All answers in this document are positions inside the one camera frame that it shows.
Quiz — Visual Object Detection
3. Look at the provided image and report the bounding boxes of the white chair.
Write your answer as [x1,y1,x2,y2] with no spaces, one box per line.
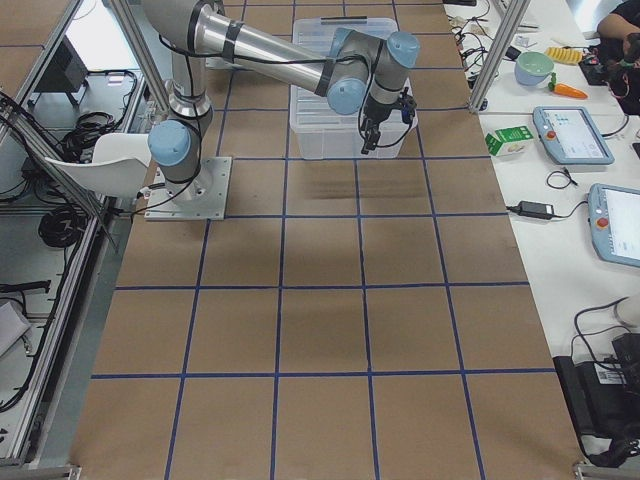
[45,133,151,198]

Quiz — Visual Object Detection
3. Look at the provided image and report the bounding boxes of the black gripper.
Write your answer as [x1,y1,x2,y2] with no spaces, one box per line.
[359,94,399,154]

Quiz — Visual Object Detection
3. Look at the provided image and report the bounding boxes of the green bowl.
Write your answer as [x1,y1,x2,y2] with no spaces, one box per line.
[514,51,554,86]

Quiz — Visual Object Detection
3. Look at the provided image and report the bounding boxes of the black box latch handle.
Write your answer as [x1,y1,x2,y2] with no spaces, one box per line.
[320,16,368,25]

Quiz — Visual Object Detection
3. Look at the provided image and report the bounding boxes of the clear plastic box lid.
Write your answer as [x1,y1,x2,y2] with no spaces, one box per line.
[300,30,420,115]

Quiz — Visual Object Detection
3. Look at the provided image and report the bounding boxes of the teach pendant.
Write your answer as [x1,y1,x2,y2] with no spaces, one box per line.
[532,106,615,166]
[587,183,639,267]

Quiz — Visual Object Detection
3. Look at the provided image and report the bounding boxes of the black power adapter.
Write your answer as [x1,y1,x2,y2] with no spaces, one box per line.
[518,201,555,220]

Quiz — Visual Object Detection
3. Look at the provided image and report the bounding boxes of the yellow toy corn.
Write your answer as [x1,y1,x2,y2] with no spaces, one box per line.
[545,47,584,65]

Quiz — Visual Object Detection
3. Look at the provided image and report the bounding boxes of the near teach pendant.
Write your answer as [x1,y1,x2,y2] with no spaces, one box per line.
[587,183,639,267]

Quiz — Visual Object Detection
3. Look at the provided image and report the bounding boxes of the aluminium frame post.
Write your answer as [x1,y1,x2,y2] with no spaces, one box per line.
[468,0,530,114]

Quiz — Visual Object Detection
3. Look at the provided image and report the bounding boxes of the far teach pendant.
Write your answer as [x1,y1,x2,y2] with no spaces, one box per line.
[532,106,615,166]

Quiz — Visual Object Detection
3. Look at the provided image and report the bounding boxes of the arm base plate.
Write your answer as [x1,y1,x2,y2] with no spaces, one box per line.
[143,156,232,221]

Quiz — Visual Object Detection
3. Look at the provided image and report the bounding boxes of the toy carrot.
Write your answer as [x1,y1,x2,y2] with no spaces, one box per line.
[548,72,589,100]

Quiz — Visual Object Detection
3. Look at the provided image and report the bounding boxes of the clear plastic storage box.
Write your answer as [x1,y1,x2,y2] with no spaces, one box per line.
[289,18,419,160]

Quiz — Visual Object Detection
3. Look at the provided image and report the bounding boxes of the green white carton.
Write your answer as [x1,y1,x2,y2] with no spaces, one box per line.
[485,125,534,157]

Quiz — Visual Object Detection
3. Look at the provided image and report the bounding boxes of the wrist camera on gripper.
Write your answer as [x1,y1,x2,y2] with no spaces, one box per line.
[398,87,417,125]

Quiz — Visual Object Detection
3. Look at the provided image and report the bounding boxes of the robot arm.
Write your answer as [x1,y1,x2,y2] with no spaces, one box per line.
[142,1,420,154]

